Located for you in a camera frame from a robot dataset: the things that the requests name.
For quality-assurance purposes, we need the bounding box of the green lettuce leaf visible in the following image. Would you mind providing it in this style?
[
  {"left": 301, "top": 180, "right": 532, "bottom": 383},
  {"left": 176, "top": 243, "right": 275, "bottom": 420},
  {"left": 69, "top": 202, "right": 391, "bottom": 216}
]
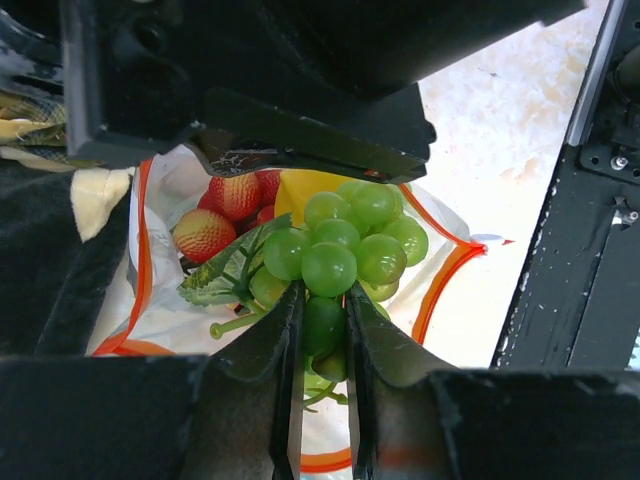
[{"left": 177, "top": 179, "right": 431, "bottom": 414}]

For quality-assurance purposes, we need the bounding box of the red cherry tomato bunch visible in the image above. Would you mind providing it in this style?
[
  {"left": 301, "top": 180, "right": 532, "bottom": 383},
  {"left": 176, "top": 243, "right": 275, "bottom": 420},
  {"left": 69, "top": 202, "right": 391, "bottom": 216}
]
[{"left": 172, "top": 169, "right": 281, "bottom": 265}]

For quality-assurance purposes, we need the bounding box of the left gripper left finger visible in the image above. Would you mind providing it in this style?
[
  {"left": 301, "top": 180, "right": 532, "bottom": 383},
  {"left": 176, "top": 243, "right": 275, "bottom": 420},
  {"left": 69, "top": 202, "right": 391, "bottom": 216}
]
[{"left": 1, "top": 282, "right": 306, "bottom": 479}]

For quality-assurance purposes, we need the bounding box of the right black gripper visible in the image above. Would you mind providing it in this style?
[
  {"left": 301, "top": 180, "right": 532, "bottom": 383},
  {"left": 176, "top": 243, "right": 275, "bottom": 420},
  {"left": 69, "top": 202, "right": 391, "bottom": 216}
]
[{"left": 1, "top": 1, "right": 585, "bottom": 183}]

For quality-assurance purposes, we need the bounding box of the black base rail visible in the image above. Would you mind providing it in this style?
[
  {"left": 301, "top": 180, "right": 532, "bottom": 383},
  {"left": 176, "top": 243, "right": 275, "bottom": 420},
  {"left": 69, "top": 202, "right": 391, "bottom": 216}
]
[{"left": 492, "top": 1, "right": 639, "bottom": 370}]

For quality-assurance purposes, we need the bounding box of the yellow pepper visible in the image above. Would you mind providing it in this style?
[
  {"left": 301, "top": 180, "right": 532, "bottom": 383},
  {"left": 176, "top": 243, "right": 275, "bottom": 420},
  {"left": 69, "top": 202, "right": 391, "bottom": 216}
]
[{"left": 274, "top": 169, "right": 350, "bottom": 227}]

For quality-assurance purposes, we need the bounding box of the yellow plaid shirt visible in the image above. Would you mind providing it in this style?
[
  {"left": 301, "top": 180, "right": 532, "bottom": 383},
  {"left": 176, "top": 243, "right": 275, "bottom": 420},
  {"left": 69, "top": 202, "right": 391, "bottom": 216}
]
[{"left": 1, "top": 91, "right": 74, "bottom": 172}]

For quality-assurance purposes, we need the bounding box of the black floral pillow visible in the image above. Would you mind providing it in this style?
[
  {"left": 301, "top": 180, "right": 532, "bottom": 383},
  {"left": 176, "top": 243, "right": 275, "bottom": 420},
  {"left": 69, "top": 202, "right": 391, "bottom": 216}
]
[{"left": 1, "top": 160, "right": 132, "bottom": 355}]

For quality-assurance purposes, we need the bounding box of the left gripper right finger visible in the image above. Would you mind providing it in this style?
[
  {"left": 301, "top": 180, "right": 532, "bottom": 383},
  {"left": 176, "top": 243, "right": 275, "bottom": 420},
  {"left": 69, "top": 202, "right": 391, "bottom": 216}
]
[{"left": 346, "top": 285, "right": 639, "bottom": 479}]

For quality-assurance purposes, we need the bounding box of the clear zip bag orange zipper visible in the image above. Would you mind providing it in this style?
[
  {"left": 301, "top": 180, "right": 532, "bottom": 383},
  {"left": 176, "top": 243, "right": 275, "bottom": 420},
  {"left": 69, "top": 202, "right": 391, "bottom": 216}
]
[{"left": 91, "top": 157, "right": 504, "bottom": 479}]

